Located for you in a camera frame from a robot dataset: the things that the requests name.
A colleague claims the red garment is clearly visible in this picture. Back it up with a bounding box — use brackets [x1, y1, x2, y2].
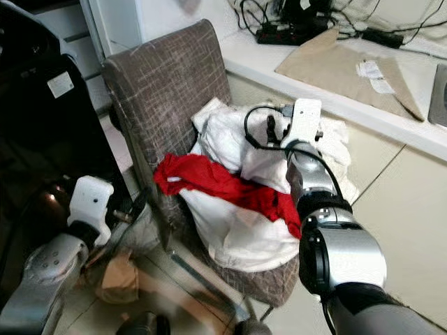
[152, 153, 302, 240]

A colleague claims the white clothes pile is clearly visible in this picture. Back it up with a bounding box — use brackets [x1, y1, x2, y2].
[179, 98, 358, 273]

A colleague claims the black top-load washing machine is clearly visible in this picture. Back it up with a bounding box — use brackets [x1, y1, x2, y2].
[0, 0, 114, 294]

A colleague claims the brown-grey crumpled cloth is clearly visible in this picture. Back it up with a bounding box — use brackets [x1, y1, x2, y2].
[94, 251, 140, 305]

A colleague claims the black power strip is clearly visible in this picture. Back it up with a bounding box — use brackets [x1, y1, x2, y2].
[255, 21, 312, 45]

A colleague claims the black left robot foot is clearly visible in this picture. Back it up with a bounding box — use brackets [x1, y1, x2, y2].
[115, 312, 172, 335]

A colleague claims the black robot foot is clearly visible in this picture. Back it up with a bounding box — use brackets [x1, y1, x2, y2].
[115, 312, 172, 335]
[234, 320, 273, 335]

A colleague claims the white paper label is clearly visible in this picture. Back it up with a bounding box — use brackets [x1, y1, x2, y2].
[369, 78, 397, 96]
[355, 60, 383, 79]

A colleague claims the grey-brown fabric chair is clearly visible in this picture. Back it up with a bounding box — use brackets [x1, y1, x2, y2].
[103, 19, 316, 308]

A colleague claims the black power adapter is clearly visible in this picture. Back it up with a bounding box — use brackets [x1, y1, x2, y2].
[362, 28, 405, 49]

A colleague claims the dark grey flat object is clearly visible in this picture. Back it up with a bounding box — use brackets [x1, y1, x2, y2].
[429, 63, 447, 128]

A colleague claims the black right robot foot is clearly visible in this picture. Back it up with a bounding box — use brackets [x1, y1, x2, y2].
[234, 320, 273, 335]

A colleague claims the grey drawer cabinet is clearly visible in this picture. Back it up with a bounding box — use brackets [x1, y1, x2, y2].
[35, 3, 112, 112]

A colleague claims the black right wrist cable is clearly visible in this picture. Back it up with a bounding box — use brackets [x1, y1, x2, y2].
[244, 105, 353, 203]

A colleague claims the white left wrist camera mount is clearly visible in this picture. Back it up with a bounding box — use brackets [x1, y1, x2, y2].
[67, 176, 115, 245]

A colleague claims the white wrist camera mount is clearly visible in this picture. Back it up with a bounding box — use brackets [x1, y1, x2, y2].
[279, 98, 323, 149]
[67, 176, 115, 245]

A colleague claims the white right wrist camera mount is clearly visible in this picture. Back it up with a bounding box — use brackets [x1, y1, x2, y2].
[279, 98, 323, 149]

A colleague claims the black cable tangle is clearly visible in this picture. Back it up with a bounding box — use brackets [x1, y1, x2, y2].
[229, 0, 447, 50]

